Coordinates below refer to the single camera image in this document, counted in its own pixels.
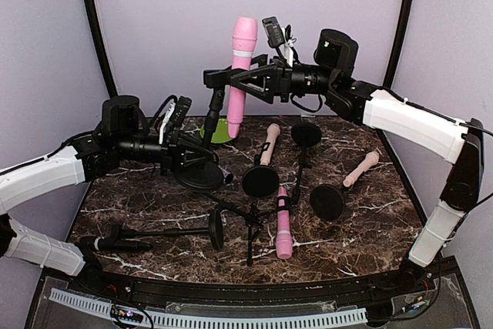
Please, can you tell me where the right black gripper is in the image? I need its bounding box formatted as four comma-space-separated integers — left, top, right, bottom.
229, 53, 337, 103

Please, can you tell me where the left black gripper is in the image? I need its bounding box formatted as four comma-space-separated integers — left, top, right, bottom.
115, 129, 214, 176

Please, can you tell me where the black round-base mic stand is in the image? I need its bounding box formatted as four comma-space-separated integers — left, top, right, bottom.
174, 66, 240, 192

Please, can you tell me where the pink microphone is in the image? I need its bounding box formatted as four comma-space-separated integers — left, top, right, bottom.
276, 186, 293, 260
226, 17, 258, 139

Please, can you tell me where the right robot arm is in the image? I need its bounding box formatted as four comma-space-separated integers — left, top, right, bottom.
226, 28, 484, 294

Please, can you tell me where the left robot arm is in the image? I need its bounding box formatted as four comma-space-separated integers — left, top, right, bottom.
1, 96, 215, 295

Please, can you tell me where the purple glitter microphone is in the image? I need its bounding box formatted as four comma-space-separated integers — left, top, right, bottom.
221, 169, 234, 184

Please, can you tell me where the black empty mic stand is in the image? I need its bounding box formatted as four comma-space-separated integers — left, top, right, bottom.
290, 122, 322, 205

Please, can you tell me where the black stand holding beige mic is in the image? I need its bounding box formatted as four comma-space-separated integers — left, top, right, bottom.
241, 144, 280, 199

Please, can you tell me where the black stand front left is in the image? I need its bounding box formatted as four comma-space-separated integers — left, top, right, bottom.
111, 209, 224, 250

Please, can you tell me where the black tripod mic stand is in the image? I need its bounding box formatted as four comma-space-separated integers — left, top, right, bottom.
203, 190, 267, 267

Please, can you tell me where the pink microphone front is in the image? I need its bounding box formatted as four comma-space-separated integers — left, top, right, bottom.
276, 186, 293, 260

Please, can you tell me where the beige microphone right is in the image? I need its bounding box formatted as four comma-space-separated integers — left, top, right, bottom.
342, 151, 380, 188

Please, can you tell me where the black microphone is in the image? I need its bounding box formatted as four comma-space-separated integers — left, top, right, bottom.
77, 237, 153, 253

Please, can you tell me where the green plate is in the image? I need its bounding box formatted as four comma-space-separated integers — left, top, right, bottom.
211, 118, 233, 144

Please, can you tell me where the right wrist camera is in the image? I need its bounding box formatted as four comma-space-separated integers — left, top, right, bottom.
262, 16, 294, 67

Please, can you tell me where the white cable duct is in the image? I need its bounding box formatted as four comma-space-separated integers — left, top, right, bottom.
49, 288, 368, 328

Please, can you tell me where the right black frame post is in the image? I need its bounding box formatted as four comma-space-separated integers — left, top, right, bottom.
383, 0, 413, 88

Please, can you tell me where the black frame post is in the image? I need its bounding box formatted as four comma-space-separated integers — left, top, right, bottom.
383, 0, 413, 88
83, 0, 118, 98

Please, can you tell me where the left black frame post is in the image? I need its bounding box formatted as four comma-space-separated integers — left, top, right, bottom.
83, 0, 118, 98

